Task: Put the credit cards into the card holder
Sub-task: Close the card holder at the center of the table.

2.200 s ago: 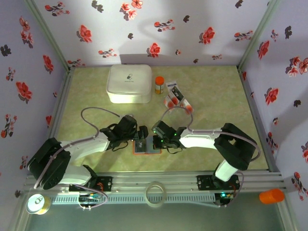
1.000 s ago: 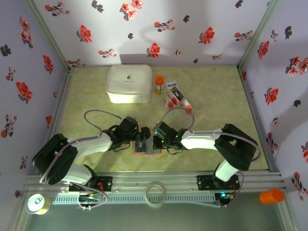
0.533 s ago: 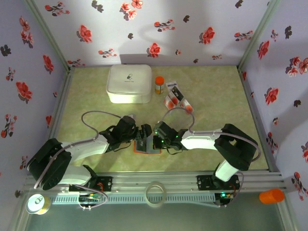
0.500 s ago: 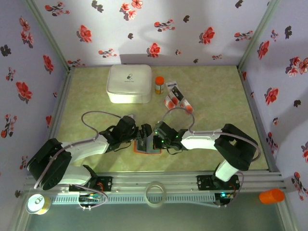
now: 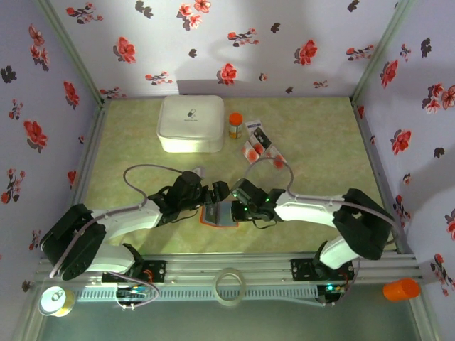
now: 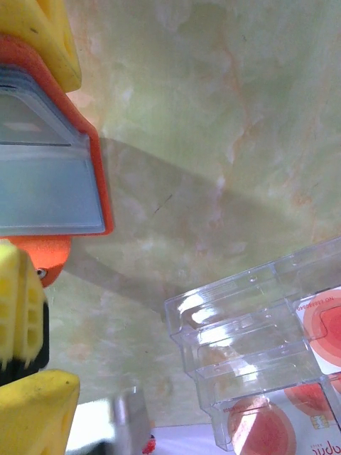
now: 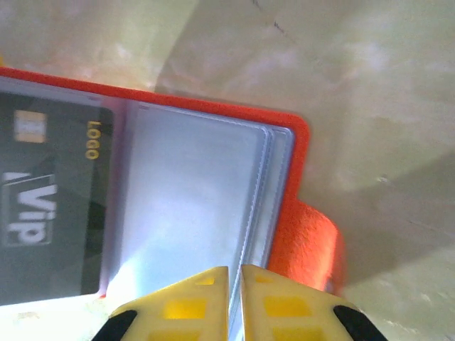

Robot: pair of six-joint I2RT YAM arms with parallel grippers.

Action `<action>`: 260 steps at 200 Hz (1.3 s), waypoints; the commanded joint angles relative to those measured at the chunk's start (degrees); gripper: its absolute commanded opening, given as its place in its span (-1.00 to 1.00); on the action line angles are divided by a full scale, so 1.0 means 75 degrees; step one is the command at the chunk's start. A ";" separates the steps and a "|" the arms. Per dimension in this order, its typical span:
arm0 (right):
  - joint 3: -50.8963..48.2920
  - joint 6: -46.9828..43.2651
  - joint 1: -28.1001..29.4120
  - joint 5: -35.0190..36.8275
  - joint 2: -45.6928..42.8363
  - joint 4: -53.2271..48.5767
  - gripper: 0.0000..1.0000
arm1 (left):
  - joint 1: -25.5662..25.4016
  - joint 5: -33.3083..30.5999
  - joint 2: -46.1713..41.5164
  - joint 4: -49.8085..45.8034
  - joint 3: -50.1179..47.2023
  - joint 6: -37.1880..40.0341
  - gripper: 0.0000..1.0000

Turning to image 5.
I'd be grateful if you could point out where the orange plastic cup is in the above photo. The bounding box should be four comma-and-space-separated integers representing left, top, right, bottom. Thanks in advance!
382, 278, 421, 302

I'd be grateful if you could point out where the clear tape roll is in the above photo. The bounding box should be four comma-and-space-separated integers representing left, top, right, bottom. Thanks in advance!
215, 267, 247, 307

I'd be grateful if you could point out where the yellow drink can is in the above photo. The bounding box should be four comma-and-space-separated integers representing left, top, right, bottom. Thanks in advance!
38, 286, 75, 318

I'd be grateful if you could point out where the red card holder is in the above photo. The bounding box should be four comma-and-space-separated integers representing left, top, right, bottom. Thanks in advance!
198, 202, 240, 228

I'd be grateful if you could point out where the orange-lid pill bottle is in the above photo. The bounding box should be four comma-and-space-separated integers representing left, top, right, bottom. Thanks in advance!
228, 112, 244, 140

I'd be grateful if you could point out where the white medicine box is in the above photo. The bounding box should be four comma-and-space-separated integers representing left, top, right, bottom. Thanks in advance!
156, 94, 225, 153

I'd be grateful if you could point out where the slotted grey cable duct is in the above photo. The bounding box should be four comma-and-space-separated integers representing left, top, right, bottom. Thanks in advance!
76, 286, 317, 303

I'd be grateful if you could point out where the lavender left arm cable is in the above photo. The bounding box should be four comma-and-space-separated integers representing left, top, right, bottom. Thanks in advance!
49, 163, 200, 310

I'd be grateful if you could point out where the aluminium frame post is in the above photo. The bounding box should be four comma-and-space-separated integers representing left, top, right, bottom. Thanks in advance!
35, 0, 107, 107
351, 0, 415, 104

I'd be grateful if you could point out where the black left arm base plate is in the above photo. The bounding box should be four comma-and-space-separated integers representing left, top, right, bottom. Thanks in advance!
102, 260, 167, 284

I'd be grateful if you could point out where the green circuit board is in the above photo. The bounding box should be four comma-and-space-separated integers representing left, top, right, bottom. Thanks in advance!
318, 282, 348, 306
115, 286, 150, 310

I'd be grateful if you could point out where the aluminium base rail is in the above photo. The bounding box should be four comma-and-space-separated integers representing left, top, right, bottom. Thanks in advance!
34, 252, 424, 285

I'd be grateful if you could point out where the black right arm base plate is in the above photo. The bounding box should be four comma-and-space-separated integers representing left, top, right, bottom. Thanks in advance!
290, 258, 355, 281

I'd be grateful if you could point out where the black credit card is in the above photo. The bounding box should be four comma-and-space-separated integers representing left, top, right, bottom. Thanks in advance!
250, 127, 273, 147
203, 205, 220, 225

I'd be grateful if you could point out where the aluminium side rail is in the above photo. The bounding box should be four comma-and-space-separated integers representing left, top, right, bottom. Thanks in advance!
350, 97, 417, 255
70, 99, 111, 207

